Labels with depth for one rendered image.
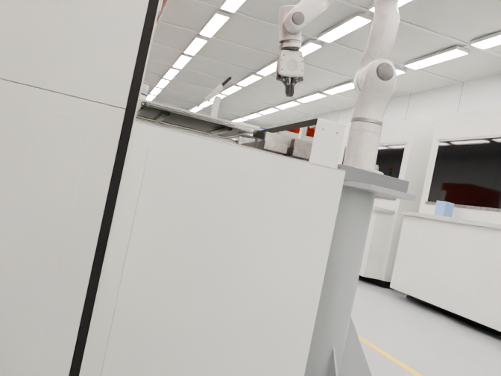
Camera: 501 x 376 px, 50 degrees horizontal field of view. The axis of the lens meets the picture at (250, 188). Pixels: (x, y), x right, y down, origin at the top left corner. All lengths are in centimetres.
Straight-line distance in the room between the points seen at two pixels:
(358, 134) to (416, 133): 451
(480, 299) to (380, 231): 191
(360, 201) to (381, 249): 447
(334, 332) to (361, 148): 68
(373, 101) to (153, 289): 108
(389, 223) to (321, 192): 494
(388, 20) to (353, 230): 80
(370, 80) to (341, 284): 75
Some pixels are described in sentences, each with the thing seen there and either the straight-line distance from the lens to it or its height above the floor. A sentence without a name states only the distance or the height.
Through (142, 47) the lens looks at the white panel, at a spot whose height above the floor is 96.
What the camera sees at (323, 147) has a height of 88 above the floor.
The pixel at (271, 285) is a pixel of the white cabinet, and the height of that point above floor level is 46.
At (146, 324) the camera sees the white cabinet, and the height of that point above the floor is 31.
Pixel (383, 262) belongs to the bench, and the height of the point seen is 29.
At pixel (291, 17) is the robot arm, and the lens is 201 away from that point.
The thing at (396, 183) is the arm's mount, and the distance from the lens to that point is 205.
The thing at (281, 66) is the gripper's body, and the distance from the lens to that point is 205.
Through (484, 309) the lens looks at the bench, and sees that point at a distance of 481.
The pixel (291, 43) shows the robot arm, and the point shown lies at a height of 128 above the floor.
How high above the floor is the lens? 68
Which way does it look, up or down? 1 degrees up
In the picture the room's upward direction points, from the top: 12 degrees clockwise
